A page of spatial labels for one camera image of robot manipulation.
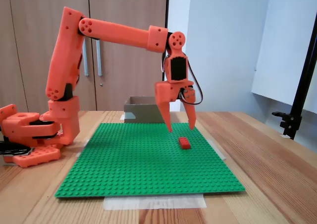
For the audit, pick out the red lego block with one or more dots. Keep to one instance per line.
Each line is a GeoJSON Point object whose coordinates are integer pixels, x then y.
{"type": "Point", "coordinates": [185, 143]}

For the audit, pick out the green lego baseplate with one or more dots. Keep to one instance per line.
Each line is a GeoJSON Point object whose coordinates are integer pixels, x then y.
{"type": "Point", "coordinates": [148, 172]}

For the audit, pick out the open cardboard box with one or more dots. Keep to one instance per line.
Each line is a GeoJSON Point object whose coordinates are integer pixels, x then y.
{"type": "Point", "coordinates": [143, 112]}

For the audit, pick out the brown wooden cabinet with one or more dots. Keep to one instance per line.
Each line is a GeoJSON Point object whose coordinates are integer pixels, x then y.
{"type": "Point", "coordinates": [128, 6]}

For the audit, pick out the white wall panel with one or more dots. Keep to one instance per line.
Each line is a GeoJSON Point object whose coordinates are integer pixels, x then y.
{"type": "Point", "coordinates": [280, 60]}

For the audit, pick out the masking tape strip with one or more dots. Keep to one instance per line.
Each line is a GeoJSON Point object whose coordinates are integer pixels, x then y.
{"type": "Point", "coordinates": [122, 117]}
{"type": "Point", "coordinates": [78, 154]}
{"type": "Point", "coordinates": [219, 152]}
{"type": "Point", "coordinates": [153, 204]}

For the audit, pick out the black stand with clamp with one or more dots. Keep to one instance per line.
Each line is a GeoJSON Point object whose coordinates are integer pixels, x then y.
{"type": "Point", "coordinates": [301, 95]}

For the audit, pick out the small white tape piece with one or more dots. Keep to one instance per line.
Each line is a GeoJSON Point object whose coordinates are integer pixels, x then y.
{"type": "Point", "coordinates": [285, 136]}

